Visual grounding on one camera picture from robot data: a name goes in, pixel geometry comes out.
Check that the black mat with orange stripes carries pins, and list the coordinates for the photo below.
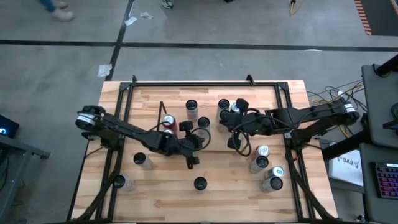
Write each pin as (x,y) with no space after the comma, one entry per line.
(382,18)

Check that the white paper scrap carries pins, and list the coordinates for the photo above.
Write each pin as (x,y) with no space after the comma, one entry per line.
(146,15)
(104,70)
(130,21)

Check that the Celsius Peach Vibe can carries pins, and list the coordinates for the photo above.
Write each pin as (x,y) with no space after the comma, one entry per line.
(200,183)
(203,122)

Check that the black vertical pole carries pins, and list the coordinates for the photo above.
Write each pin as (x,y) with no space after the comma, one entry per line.
(387,67)

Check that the grey side desk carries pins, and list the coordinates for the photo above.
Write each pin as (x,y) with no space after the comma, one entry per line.
(379,124)

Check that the Celsius Tropical Vibe can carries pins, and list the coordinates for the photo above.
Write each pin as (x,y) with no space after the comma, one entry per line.
(140,158)
(224,115)

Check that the white paper sign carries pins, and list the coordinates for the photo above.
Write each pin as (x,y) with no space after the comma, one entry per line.
(348,171)

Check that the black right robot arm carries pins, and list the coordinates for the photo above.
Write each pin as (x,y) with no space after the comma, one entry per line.
(298,116)

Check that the backlit black keyboard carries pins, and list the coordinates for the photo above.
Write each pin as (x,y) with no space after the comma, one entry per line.
(387,180)

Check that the grey keyboard desk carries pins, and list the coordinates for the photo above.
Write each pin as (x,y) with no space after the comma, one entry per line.
(368,193)

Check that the black metal table frame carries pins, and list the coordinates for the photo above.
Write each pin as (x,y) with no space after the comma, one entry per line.
(202,84)

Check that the blue-banded Celsius can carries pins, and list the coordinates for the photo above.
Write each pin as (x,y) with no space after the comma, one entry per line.
(262,161)

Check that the wooden shelf with black frame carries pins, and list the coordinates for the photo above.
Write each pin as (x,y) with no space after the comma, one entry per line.
(178,112)

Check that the person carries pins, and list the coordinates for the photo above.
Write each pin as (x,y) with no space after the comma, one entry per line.
(62,14)
(168,3)

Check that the black device with blue light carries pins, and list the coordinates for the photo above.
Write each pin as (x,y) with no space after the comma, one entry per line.
(9,126)

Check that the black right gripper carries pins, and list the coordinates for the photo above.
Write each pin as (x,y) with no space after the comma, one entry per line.
(248,123)

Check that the black desk crossbar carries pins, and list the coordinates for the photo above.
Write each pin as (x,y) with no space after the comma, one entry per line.
(345,144)

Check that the Red Bull can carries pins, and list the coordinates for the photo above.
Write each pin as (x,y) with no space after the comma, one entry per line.
(234,108)
(277,171)

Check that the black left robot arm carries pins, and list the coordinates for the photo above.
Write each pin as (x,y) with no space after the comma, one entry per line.
(133,132)

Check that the grey metal stand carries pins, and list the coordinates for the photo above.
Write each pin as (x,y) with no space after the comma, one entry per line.
(31,149)

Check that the black desk mount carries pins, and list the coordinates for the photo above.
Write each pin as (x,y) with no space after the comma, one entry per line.
(393,124)

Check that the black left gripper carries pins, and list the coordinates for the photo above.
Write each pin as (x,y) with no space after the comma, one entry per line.
(186,146)

